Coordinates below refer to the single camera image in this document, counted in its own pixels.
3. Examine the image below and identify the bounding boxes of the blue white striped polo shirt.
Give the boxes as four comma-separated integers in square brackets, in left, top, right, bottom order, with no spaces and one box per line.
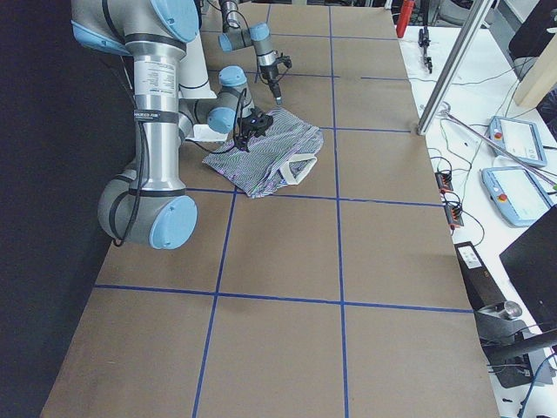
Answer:
[203,107,324,199]

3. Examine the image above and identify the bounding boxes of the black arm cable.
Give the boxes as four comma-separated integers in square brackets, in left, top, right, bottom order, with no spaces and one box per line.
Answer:
[111,86,151,247]

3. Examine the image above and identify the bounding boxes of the black rectangular box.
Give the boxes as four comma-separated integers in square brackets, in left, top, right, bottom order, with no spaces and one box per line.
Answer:
[454,241,507,311]

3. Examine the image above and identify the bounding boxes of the black monitor stand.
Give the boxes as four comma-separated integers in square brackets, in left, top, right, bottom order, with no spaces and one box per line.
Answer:
[474,301,556,388]

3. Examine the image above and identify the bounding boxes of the silver reacher grabber tool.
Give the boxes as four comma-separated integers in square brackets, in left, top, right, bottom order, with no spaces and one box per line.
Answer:
[439,101,557,192]

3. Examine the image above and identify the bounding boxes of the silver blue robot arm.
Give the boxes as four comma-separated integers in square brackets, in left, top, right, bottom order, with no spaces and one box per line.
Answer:
[218,1,282,105]
[71,1,273,250]

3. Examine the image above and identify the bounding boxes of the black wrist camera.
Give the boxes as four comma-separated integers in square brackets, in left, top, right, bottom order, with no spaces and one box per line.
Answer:
[277,53,292,70]

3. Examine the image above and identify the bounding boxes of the near blue teach pendant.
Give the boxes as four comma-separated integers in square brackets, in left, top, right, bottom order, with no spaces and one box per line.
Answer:
[481,166,554,227]

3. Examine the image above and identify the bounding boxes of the black orange terminal block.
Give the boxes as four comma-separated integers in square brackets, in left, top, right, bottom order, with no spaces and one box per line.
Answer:
[434,170,464,232]

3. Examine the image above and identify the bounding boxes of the black tripod stick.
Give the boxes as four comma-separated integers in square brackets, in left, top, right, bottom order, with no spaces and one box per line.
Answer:
[418,0,433,74]

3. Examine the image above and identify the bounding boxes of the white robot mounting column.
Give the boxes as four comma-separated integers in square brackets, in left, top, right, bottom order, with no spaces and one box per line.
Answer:
[178,33,223,143]

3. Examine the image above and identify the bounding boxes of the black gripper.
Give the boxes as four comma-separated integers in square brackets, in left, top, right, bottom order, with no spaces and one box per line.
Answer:
[259,63,281,105]
[236,113,272,152]

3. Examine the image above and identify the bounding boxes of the aluminium frame post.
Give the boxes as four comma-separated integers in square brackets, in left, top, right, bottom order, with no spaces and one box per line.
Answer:
[417,0,493,136]

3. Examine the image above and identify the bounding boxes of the red cylinder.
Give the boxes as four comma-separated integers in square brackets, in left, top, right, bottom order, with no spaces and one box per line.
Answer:
[396,0,415,38]

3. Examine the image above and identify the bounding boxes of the far blue teach pendant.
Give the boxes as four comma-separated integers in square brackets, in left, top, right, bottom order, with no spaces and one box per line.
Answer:
[489,116,547,167]

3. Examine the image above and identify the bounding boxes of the blue teach pendant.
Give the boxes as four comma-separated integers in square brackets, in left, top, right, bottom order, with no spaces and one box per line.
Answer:
[489,116,547,167]
[481,166,554,227]

